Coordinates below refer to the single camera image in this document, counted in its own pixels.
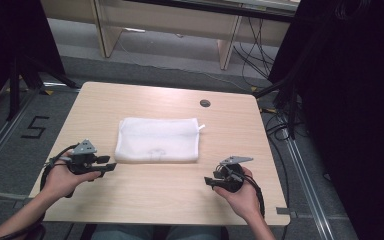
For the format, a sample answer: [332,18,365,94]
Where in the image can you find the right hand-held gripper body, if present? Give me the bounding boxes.
[212,155,254,194]

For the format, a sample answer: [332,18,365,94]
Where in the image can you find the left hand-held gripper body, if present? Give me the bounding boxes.
[65,139,103,176]

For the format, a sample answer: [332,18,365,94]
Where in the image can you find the white towel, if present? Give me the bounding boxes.
[114,116,206,165]

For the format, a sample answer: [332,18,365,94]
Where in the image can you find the person's right hand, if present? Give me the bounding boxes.
[212,166,265,224]

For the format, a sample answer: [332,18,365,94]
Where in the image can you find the person's left hand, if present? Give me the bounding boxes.
[39,150,103,202]

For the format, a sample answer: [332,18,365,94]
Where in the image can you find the grey tape strip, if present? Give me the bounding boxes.
[275,206,298,220]
[12,197,35,210]

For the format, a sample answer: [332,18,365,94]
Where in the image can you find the person's legs in jeans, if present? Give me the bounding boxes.
[89,224,224,240]

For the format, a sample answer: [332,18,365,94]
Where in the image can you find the black metal stand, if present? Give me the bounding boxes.
[253,31,318,141]
[5,54,81,122]

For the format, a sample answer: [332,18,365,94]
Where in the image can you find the black curtain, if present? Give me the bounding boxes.
[0,0,66,122]
[267,0,384,240]

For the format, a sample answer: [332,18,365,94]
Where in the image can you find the light wooden desk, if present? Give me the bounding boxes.
[39,0,302,71]

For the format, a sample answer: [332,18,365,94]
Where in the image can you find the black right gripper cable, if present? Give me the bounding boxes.
[242,173,267,219]

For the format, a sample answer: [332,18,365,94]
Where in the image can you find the black floor cables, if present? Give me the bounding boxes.
[259,105,302,240]

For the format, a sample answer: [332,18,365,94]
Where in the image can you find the metal floor rail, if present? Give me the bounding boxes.
[0,89,40,183]
[281,128,337,240]

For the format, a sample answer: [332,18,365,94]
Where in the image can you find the hanging black cables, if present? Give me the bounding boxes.
[232,16,278,81]

